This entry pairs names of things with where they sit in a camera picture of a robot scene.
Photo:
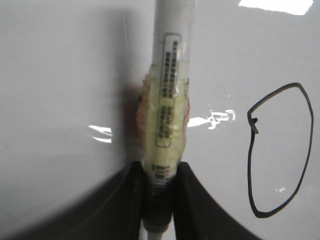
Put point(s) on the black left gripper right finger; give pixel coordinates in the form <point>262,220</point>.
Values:
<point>197,216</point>

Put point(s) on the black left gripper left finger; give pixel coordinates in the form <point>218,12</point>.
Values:
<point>111,212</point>

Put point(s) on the white black whiteboard marker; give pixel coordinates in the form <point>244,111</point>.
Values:
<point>163,112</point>

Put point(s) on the white whiteboard with metal frame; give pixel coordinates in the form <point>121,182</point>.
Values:
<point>71,73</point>

